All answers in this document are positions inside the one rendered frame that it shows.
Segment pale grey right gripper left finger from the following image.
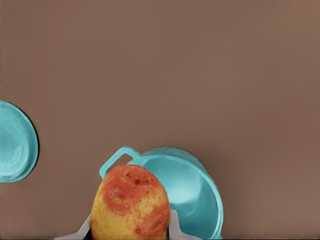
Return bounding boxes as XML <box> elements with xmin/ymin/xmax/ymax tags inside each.
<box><xmin>53</xmin><ymin>213</ymin><xmax>92</xmax><ymax>240</ymax></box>

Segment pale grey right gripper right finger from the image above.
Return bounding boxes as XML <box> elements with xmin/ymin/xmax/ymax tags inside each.
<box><xmin>168</xmin><ymin>209</ymin><xmax>201</xmax><ymax>240</ymax></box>

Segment red and yellow potato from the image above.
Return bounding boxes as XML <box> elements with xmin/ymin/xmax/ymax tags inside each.
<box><xmin>90</xmin><ymin>164</ymin><xmax>172</xmax><ymax>240</ymax></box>

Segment teal pot with handles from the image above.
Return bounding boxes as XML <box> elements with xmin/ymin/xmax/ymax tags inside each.
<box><xmin>99</xmin><ymin>146</ymin><xmax>224</xmax><ymax>240</ymax></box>

